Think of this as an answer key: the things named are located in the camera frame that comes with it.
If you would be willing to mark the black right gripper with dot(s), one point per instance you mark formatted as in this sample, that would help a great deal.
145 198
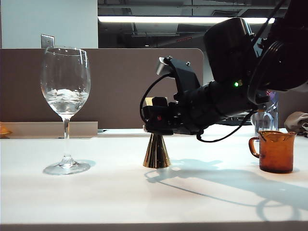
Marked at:
204 108

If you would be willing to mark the gold double-cone jigger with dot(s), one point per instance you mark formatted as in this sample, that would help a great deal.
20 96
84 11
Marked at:
156 154

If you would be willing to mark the small amber measuring cup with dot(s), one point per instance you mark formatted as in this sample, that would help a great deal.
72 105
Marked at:
276 154

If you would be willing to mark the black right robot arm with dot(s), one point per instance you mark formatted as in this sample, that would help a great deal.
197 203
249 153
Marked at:
228 48

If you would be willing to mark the clear wine glass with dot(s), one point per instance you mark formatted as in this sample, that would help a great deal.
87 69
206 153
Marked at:
65 101

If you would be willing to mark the clear plastic water bottle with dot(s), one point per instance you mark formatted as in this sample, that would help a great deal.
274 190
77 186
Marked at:
267 120

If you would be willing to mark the brown desk partition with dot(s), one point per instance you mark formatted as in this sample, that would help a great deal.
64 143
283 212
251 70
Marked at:
108 86
290 103

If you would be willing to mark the long ceiling light strip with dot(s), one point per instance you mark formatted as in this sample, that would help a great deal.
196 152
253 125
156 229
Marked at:
156 19

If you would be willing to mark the beige low desk panel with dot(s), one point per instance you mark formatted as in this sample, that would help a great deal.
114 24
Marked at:
36 130

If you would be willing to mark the brown cloth bag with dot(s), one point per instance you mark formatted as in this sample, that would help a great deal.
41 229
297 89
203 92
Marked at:
296 122

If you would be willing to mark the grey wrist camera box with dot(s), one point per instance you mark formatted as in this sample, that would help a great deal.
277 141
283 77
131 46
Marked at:
163 66

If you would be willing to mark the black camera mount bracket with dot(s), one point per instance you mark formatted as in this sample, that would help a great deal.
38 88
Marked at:
187 74

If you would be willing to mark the silver wall switch plate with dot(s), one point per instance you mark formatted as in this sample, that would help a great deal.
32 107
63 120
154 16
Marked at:
47 41

